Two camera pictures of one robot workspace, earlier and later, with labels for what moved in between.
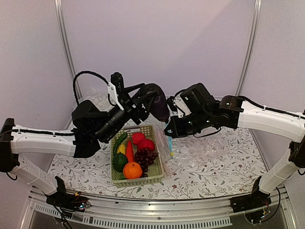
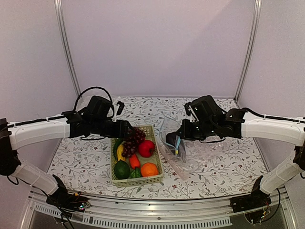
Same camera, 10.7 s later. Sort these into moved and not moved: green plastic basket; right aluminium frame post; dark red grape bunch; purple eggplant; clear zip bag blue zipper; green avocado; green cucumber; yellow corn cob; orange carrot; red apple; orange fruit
Moved: purple eggplant; dark red grape bunch; orange fruit; clear zip bag blue zipper; green avocado; orange carrot
Not moved: red apple; right aluminium frame post; yellow corn cob; green plastic basket; green cucumber
